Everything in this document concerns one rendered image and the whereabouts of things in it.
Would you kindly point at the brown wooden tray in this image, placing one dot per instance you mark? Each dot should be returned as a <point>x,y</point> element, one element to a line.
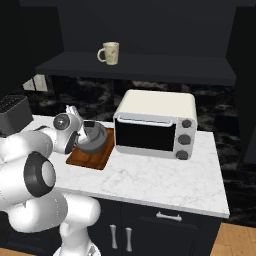
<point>96,159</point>

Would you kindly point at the black wall cabinet door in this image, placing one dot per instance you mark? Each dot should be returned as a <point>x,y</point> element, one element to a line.
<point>245,83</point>
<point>20,43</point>

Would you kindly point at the black toaster oven door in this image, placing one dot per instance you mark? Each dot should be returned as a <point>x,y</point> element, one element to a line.
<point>145,135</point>

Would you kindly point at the grey kettle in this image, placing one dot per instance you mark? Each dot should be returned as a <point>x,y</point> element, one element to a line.
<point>95,140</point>

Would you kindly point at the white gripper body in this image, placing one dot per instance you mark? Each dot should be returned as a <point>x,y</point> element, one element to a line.
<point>72,111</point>

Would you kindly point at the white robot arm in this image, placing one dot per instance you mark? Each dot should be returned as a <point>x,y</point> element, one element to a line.
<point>20,196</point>

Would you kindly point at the black drawer front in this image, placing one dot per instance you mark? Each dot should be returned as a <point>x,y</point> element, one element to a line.
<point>196,220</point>

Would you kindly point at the grey toaster oven knob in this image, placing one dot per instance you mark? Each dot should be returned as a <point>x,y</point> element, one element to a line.
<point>186,123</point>
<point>182,154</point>
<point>184,139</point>

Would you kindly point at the beige mug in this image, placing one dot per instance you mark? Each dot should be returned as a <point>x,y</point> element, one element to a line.
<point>111,53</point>

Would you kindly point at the black base cupboard door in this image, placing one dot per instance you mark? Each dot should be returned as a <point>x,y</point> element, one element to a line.
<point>105,233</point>
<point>160,241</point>

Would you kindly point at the black box appliance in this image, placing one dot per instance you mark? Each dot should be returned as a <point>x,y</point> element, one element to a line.
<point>15,115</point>

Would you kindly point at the black wall cabinet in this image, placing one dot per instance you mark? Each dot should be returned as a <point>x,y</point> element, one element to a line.
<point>150,68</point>

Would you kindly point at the white toaster oven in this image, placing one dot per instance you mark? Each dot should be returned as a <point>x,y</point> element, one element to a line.
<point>156,105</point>

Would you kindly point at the white wall socket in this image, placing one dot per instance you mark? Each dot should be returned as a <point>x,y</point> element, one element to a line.
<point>39,82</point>

